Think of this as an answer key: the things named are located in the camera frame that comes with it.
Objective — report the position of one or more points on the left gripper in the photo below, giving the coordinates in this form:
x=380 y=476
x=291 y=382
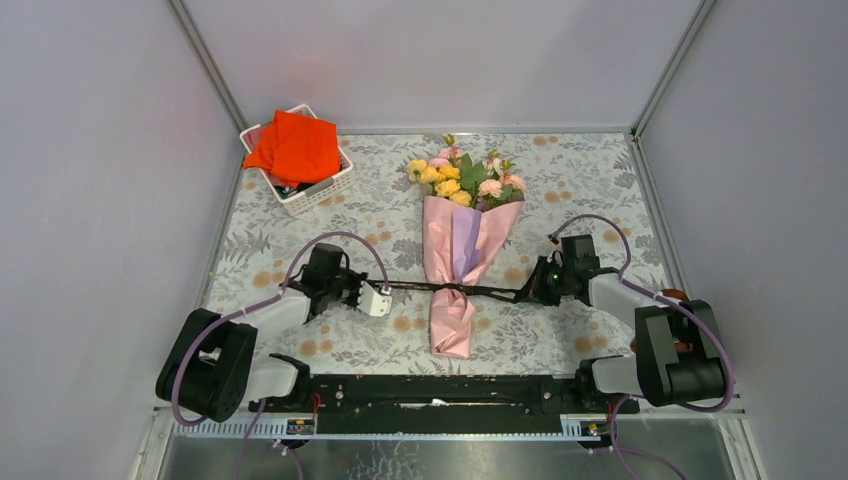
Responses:
x=357 y=278

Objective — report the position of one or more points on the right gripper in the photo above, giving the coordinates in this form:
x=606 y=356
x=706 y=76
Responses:
x=537 y=276

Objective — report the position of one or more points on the pink white rose stems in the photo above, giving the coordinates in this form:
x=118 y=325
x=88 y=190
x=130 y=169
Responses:
x=488 y=183

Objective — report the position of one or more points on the yellow flower stem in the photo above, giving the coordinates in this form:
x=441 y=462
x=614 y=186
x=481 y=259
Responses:
x=441 y=178

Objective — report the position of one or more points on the pink flower stem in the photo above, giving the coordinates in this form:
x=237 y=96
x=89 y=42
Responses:
x=449 y=155

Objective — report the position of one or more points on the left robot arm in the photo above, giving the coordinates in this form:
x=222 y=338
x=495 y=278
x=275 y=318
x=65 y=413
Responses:
x=214 y=367

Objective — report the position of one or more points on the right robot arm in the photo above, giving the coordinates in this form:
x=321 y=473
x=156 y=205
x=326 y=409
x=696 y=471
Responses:
x=674 y=359

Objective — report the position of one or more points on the floral table cloth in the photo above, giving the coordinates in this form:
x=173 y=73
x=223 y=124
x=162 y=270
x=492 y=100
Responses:
x=585 y=183

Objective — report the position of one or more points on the orange cloth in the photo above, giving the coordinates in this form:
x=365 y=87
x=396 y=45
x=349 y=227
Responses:
x=296 y=149

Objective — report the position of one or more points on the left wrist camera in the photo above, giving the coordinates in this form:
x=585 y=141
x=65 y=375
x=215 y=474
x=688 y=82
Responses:
x=374 y=302

